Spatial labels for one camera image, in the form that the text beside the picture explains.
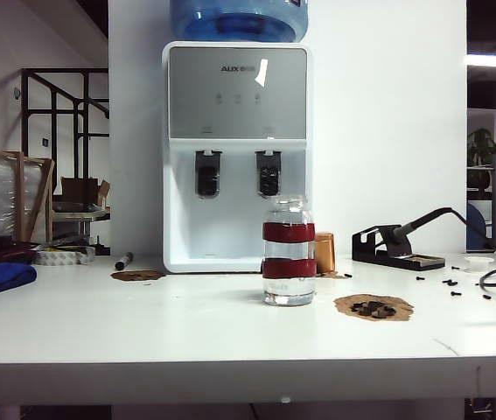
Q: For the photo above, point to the glass bottle with red bands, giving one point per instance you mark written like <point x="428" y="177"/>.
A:
<point x="289" y="267"/>

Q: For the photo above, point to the black dispenser tap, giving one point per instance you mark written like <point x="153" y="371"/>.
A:
<point x="208" y="172"/>
<point x="269" y="175"/>

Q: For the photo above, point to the white AUX water dispenser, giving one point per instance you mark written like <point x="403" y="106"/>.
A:
<point x="212" y="87"/>

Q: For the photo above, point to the blue water jug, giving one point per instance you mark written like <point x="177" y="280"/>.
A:
<point x="239" y="19"/>

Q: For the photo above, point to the copper cylindrical canister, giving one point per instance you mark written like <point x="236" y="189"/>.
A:
<point x="327" y="254"/>

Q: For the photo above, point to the brown patch under canister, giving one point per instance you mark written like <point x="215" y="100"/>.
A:
<point x="330" y="275"/>

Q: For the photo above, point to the black soldering iron stand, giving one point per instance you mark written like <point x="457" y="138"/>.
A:
<point x="368" y="251"/>

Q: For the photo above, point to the flat brown patch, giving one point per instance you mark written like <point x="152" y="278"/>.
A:
<point x="136" y="275"/>

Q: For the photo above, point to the black marker pen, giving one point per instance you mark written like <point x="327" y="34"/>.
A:
<point x="124" y="261"/>

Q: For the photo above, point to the pile of dark chips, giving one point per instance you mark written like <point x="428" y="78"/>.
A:
<point x="372" y="308"/>

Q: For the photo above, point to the brown cardboard box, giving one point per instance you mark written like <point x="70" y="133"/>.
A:
<point x="79" y="188"/>

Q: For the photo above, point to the black soldering iron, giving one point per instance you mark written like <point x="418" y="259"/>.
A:
<point x="422" y="221"/>

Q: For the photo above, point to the brown patch with chips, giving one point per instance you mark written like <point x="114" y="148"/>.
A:
<point x="400" y="308"/>

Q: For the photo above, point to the black stair railing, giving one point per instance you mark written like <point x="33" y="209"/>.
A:
<point x="55" y="114"/>

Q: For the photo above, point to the blue chair back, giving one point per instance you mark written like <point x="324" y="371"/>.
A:
<point x="475" y="227"/>

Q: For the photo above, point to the dark wall switch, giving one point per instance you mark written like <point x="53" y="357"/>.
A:
<point x="46" y="142"/>

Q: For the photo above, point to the wall security camera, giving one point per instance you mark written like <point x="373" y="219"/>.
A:
<point x="17" y="93"/>

